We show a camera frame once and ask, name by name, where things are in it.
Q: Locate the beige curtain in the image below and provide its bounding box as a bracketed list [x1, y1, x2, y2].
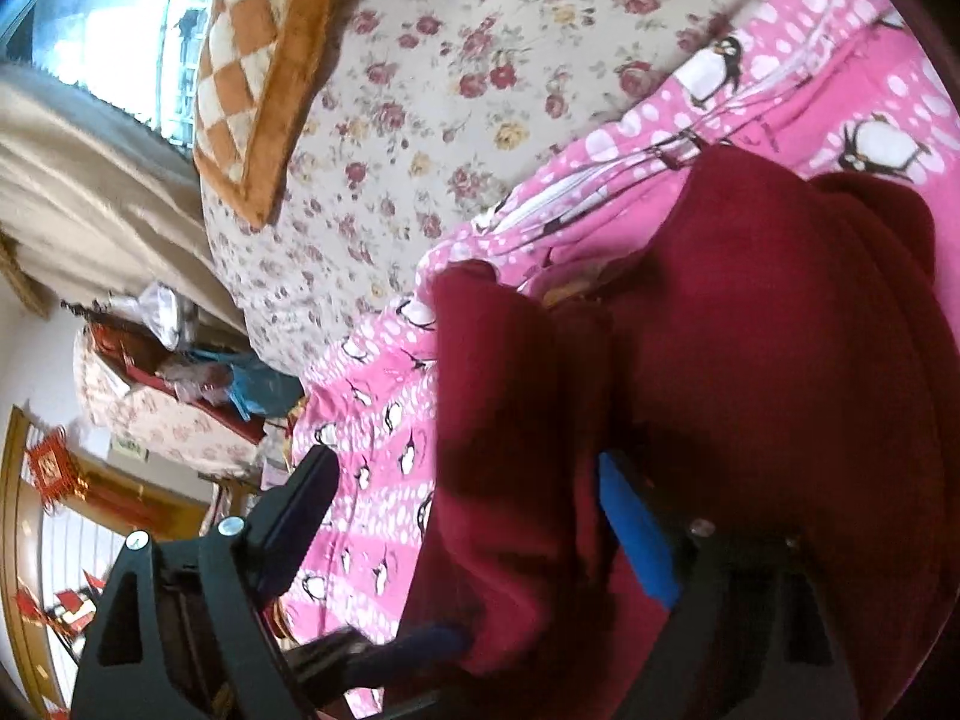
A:
[0, 64, 248, 331]

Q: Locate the clear plastic bag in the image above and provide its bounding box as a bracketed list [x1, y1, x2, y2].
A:
[112, 281, 200, 350]

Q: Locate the window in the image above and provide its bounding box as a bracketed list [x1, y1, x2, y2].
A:
[0, 0, 226, 158]

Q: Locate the red knot wall ornament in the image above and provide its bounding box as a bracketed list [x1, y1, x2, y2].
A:
[22, 427, 87, 515]

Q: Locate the wooden door frame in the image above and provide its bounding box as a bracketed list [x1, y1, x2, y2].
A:
[0, 405, 211, 691]

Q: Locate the red paper decoration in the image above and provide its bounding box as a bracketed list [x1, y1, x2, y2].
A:
[15, 570, 102, 638]

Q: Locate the maroon fleece garment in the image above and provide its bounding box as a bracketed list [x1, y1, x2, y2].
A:
[390, 142, 960, 720]

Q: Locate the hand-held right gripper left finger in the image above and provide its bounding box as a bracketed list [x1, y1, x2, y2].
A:
[75, 446, 341, 720]

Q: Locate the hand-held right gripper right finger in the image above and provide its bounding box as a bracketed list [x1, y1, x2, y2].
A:
[577, 452, 852, 720]

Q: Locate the orange checkered cushion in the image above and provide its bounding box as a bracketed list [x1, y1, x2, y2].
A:
[193, 0, 338, 230]

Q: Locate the blue plastic bag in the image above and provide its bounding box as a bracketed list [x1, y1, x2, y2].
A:
[187, 349, 305, 421]

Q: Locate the floral bed sheet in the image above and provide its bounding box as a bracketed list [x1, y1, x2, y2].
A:
[202, 0, 818, 383]

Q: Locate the pink penguin print blanket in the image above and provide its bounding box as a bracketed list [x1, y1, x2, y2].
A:
[277, 0, 938, 720]

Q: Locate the floral covered cabinet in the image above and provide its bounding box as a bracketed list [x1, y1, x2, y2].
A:
[75, 322, 267, 477]

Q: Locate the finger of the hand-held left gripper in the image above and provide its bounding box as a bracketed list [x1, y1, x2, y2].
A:
[287, 619, 475, 692]

